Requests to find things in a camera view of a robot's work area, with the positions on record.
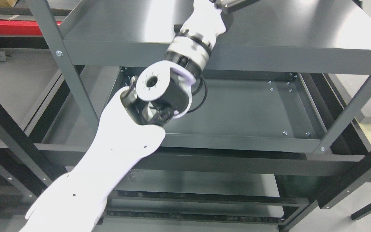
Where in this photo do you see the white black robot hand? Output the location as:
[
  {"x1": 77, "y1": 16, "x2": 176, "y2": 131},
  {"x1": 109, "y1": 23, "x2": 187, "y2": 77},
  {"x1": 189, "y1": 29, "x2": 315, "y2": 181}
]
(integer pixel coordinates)
[{"x1": 174, "y1": 0, "x2": 258, "y2": 51}]

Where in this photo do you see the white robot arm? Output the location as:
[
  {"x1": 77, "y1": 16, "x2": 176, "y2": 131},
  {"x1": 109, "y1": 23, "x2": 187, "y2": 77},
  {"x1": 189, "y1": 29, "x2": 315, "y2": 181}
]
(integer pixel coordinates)
[{"x1": 21, "y1": 29, "x2": 216, "y2": 232}]

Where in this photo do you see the dark metal shelf rack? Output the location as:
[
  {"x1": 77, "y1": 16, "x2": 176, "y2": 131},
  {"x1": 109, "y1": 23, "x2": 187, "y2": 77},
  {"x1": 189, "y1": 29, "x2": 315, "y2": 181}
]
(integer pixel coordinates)
[{"x1": 0, "y1": 0, "x2": 371, "y2": 232}]

